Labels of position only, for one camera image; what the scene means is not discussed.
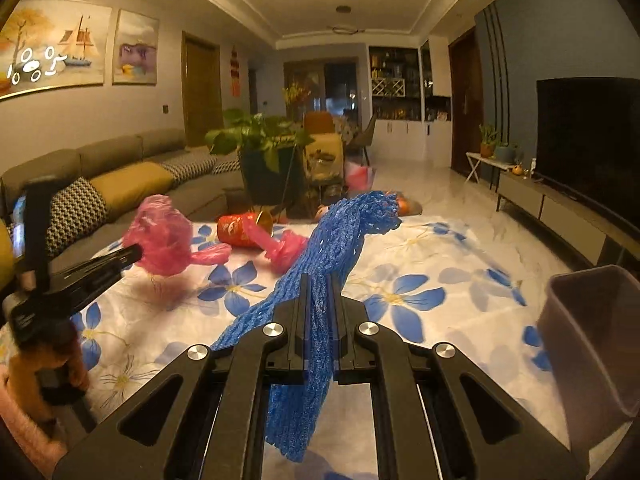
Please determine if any large black white patterned cushion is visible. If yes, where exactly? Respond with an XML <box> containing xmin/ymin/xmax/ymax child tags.
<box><xmin>45</xmin><ymin>176</ymin><xmax>108</xmax><ymax>256</ymax></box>

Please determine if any sailboat painting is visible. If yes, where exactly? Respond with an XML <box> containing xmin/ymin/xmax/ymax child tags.
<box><xmin>0</xmin><ymin>0</ymin><xmax>113</xmax><ymax>101</ymax></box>

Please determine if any yellow flower bouquet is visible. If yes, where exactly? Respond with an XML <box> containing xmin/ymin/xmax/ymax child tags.
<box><xmin>282</xmin><ymin>80</ymin><xmax>313</xmax><ymax>111</ymax></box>

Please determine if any small purple landscape painting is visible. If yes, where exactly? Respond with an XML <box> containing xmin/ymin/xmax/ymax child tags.
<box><xmin>112</xmin><ymin>8</ymin><xmax>161</xmax><ymax>86</ymax></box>

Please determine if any orange chair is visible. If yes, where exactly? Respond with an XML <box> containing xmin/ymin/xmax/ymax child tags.
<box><xmin>303</xmin><ymin>111</ymin><xmax>335</xmax><ymax>136</ymax></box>

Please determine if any white side table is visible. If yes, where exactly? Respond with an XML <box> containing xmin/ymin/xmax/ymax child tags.
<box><xmin>465</xmin><ymin>151</ymin><xmax>521</xmax><ymax>183</ymax></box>

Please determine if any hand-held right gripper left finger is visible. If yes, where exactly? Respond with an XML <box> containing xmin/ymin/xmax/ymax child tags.
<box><xmin>52</xmin><ymin>272</ymin><xmax>314</xmax><ymax>480</ymax></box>

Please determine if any large potted green plant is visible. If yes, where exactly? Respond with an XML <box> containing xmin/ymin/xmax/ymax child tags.
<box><xmin>205</xmin><ymin>107</ymin><xmax>316</xmax><ymax>221</ymax></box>

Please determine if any yellow cushion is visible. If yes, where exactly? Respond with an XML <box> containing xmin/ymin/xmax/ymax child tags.
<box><xmin>90</xmin><ymin>161</ymin><xmax>176</xmax><ymax>223</ymax></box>

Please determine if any black television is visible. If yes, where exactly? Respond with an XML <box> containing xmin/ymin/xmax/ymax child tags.
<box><xmin>536</xmin><ymin>76</ymin><xmax>640</xmax><ymax>208</ymax></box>

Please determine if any grey television cabinet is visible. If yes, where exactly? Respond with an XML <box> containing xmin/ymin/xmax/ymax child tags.
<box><xmin>497</xmin><ymin>170</ymin><xmax>640</xmax><ymax>281</ymax></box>

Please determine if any grey sofa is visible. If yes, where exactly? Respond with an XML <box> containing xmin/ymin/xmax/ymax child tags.
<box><xmin>0</xmin><ymin>127</ymin><xmax>251</xmax><ymax>281</ymax></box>

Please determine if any red wall decoration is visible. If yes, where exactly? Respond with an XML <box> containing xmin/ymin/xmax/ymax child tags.
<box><xmin>229</xmin><ymin>45</ymin><xmax>242</xmax><ymax>98</ymax></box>

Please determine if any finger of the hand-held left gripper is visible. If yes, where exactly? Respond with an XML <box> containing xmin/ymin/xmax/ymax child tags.
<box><xmin>47</xmin><ymin>242</ymin><xmax>145</xmax><ymax>314</ymax></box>

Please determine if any person's left forearm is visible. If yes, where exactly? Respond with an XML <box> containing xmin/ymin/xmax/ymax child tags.
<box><xmin>0</xmin><ymin>360</ymin><xmax>68</xmax><ymax>480</ymax></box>

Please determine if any blue floral blanket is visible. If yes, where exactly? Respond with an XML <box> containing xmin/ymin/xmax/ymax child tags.
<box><xmin>0</xmin><ymin>215</ymin><xmax>566</xmax><ymax>480</ymax></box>

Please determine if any grey plastic bin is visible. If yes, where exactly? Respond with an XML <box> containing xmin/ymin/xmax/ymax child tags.
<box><xmin>537</xmin><ymin>265</ymin><xmax>640</xmax><ymax>453</ymax></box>

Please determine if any person's left hand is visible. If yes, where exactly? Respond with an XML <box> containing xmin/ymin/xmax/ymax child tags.
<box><xmin>10</xmin><ymin>327</ymin><xmax>92</xmax><ymax>423</ymax></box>

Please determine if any plant in orange pot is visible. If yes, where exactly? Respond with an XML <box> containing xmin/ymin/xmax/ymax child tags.
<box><xmin>478</xmin><ymin>124</ymin><xmax>498</xmax><ymax>157</ymax></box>

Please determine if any light wooden door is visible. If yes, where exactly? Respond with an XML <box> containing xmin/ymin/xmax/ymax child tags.
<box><xmin>181</xmin><ymin>31</ymin><xmax>223</xmax><ymax>133</ymax></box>

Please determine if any pink white shopping bag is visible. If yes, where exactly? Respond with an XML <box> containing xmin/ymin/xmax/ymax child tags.
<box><xmin>345</xmin><ymin>162</ymin><xmax>376</xmax><ymax>193</ymax></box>

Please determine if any dark wooden door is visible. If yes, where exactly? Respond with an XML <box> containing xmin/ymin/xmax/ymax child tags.
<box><xmin>447</xmin><ymin>26</ymin><xmax>483</xmax><ymax>173</ymax></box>

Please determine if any blue foam net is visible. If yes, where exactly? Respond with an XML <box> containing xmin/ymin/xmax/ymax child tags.
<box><xmin>210</xmin><ymin>189</ymin><xmax>401</xmax><ymax>463</ymax></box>

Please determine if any grey dining chair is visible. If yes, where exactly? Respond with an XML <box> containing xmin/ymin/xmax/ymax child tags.
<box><xmin>347</xmin><ymin>112</ymin><xmax>378</xmax><ymax>166</ymax></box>

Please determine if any red paper cup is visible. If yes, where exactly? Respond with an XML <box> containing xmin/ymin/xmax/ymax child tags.
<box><xmin>216</xmin><ymin>211</ymin><xmax>275</xmax><ymax>250</ymax></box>

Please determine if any yellow seat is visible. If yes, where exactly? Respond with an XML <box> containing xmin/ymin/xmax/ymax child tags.
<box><xmin>305</xmin><ymin>132</ymin><xmax>346</xmax><ymax>181</ymax></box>

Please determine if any pink plastic bag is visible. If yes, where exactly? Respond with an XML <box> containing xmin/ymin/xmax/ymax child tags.
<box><xmin>250</xmin><ymin>227</ymin><xmax>310</xmax><ymax>275</ymax></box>
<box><xmin>122</xmin><ymin>195</ymin><xmax>232</xmax><ymax>276</ymax></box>

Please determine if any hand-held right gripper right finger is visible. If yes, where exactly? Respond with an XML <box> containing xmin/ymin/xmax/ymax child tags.
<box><xmin>326</xmin><ymin>278</ymin><xmax>586</xmax><ymax>480</ymax></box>

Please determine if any white display cabinet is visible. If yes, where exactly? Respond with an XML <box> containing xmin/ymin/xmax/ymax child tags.
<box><xmin>367</xmin><ymin>37</ymin><xmax>453</xmax><ymax>163</ymax></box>

